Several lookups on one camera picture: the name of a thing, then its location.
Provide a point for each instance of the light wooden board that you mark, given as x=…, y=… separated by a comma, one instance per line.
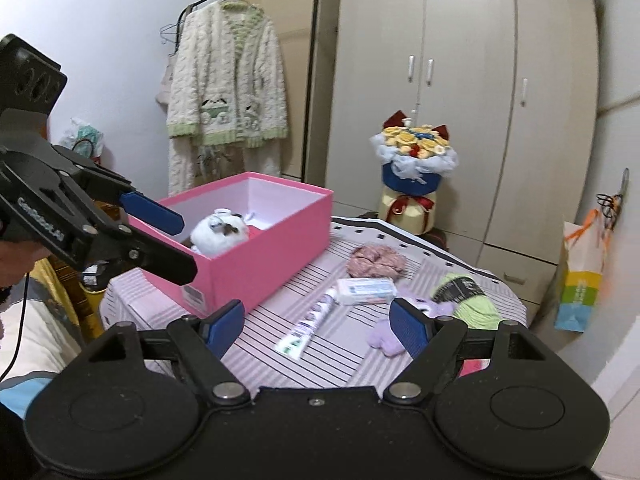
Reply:
x=295, y=10

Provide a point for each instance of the cream green knitted robe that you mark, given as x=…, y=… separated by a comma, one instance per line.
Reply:
x=225, y=85

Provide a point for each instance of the yellow blue flower bouquet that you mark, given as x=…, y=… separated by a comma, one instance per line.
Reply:
x=412, y=180

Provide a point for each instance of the white toothpaste tube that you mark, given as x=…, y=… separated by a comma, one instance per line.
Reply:
x=305, y=325

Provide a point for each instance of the white plush sheep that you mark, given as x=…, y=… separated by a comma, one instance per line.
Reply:
x=215, y=232

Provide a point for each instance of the blue white tissue pack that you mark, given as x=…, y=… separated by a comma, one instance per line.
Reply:
x=367, y=290

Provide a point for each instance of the pink cardboard box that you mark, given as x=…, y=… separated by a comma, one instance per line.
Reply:
x=270, y=265

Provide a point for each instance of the pink scrunchie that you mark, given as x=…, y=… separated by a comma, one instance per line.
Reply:
x=375, y=260

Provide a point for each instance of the white plastic bag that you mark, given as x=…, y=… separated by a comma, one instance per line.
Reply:
x=82, y=135

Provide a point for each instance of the striped tablecloth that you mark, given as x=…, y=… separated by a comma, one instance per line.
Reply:
x=320, y=360

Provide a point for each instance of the white blue cloth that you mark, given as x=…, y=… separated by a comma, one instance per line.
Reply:
x=35, y=330

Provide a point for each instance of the pink pompom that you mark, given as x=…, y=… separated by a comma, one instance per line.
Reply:
x=475, y=367

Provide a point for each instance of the purple plush toy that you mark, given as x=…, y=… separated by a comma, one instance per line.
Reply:
x=382, y=337

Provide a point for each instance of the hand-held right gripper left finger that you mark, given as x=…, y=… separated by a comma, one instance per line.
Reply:
x=225, y=329

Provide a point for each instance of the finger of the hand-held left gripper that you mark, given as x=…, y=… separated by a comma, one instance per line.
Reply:
x=150, y=212
x=160, y=260

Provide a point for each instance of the yellow boot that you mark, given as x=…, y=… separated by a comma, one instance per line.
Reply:
x=55, y=282

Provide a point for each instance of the beige wardrobe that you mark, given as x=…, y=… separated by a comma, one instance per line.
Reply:
x=470, y=35

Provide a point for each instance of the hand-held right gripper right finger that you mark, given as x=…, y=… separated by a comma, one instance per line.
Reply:
x=407, y=329

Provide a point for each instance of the white cloth bag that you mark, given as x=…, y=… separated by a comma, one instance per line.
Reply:
x=165, y=90

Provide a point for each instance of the colourful paper gift bag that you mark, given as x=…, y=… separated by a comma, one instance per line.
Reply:
x=580, y=280

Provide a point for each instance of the black clothes rack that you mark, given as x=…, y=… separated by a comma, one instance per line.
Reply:
x=313, y=60

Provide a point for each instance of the green yarn ball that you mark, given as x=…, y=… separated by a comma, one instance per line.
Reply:
x=475, y=310

